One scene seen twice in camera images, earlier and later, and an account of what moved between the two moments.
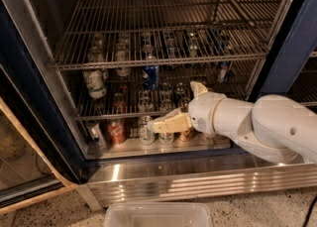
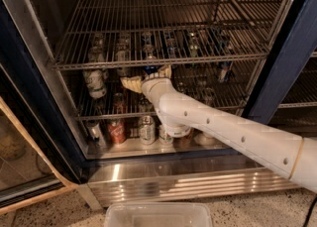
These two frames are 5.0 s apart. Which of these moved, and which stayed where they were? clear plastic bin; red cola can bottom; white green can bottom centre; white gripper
Moved: white gripper
Stayed: red cola can bottom; white green can bottom centre; clear plastic bin
